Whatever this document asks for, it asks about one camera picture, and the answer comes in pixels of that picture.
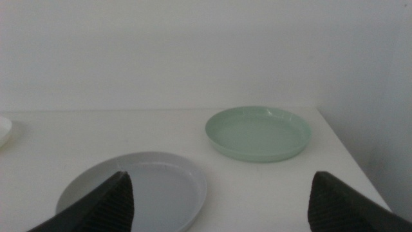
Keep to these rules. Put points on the pale green shallow bowl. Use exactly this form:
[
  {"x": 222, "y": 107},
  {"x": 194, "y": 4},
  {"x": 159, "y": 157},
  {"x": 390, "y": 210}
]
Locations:
[{"x": 257, "y": 133}]

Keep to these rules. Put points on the grey shallow bowl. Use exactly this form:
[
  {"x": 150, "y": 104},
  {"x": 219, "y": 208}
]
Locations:
[{"x": 167, "y": 199}]

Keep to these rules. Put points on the white shallow bowl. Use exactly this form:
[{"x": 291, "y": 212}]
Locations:
[{"x": 4, "y": 132}]

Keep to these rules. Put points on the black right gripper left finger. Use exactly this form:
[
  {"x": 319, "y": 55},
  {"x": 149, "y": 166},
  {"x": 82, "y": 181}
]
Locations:
[{"x": 109, "y": 206}]

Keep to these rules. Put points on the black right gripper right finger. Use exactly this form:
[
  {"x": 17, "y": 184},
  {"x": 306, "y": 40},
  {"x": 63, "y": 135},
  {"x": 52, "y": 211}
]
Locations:
[{"x": 338, "y": 209}]

